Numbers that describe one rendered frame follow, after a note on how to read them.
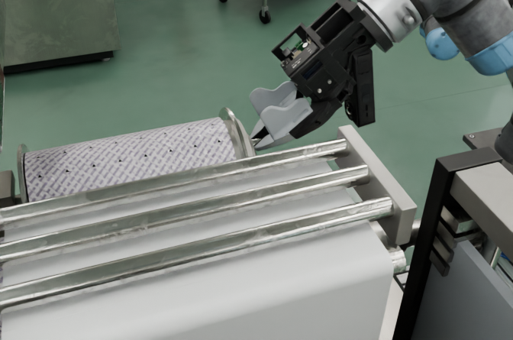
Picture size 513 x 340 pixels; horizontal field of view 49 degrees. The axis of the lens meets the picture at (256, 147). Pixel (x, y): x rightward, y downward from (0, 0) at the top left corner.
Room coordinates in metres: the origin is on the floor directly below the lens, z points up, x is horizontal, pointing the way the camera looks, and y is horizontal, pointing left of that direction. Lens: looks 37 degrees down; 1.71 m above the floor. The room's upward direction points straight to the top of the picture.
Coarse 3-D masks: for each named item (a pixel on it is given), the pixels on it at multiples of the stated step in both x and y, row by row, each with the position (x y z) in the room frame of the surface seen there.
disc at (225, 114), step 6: (222, 108) 0.62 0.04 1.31; (228, 108) 0.60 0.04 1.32; (222, 114) 0.62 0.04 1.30; (228, 114) 0.59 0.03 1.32; (222, 120) 0.62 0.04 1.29; (228, 120) 0.59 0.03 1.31; (234, 120) 0.57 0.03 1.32; (234, 126) 0.56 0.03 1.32; (234, 132) 0.56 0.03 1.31; (240, 132) 0.55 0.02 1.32; (240, 138) 0.54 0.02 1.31; (240, 144) 0.54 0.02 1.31; (240, 150) 0.54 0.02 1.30; (246, 150) 0.53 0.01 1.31; (246, 156) 0.53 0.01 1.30
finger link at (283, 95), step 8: (256, 88) 0.62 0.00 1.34; (280, 88) 0.62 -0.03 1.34; (288, 88) 0.63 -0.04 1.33; (296, 88) 0.63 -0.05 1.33; (256, 96) 0.61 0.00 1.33; (264, 96) 0.62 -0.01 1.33; (272, 96) 0.62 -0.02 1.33; (280, 96) 0.62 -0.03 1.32; (288, 96) 0.63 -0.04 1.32; (296, 96) 0.62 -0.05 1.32; (256, 104) 0.61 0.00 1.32; (264, 104) 0.62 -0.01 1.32; (272, 104) 0.62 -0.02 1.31; (280, 104) 0.62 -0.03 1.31; (288, 104) 0.62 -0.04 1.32; (256, 128) 0.61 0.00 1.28; (264, 128) 0.61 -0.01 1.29; (256, 136) 0.60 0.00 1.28
